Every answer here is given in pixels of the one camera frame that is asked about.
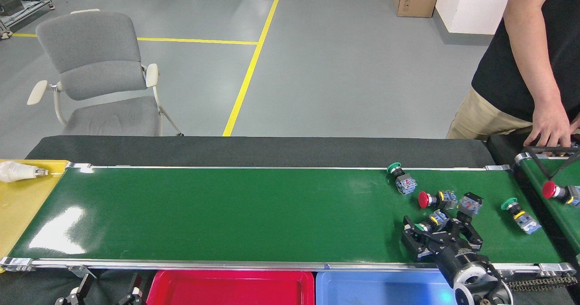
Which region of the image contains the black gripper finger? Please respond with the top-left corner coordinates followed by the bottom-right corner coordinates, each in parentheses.
top-left (55, 273), bottom-right (94, 305)
top-left (119, 273), bottom-right (144, 305)

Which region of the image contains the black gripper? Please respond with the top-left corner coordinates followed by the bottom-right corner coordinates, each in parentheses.
top-left (401, 211), bottom-right (483, 285)

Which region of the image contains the blue plastic tray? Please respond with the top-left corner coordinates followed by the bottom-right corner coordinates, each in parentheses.
top-left (316, 270), bottom-right (458, 305)

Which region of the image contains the red plastic tray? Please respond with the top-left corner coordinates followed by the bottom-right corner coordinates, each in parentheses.
top-left (146, 270), bottom-right (315, 305)

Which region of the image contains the yellow plastic tray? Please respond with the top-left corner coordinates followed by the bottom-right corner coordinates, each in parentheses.
top-left (0, 159), bottom-right (71, 274)

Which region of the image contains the long green conveyor belt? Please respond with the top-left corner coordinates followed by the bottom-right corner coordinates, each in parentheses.
top-left (0, 161), bottom-right (577, 278)

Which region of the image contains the green feeder conveyor belt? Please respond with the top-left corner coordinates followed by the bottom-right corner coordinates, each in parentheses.
top-left (514, 152), bottom-right (580, 253)

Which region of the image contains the person's right hand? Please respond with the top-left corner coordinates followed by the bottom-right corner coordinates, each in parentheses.
top-left (523, 101), bottom-right (572, 150)

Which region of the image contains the white light bulb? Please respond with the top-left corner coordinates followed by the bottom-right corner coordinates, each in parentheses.
top-left (0, 161), bottom-right (49, 183)

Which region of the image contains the person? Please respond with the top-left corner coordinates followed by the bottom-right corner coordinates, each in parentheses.
top-left (446, 0), bottom-right (580, 148)

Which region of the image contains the grey padded armchair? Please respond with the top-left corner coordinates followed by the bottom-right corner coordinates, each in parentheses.
top-left (27, 9), bottom-right (184, 137)

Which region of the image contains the metal wheeled rack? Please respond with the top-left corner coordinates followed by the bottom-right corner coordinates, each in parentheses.
top-left (0, 0), bottom-right (56, 40)

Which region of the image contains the dark grey box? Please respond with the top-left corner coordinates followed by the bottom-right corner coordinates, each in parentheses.
top-left (0, 0), bottom-right (24, 16)

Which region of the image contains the black drive chain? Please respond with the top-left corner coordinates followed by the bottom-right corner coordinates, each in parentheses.
top-left (498, 276), bottom-right (577, 293)

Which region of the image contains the black triangular guide frame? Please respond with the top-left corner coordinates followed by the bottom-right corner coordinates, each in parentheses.
top-left (522, 144), bottom-right (580, 182)

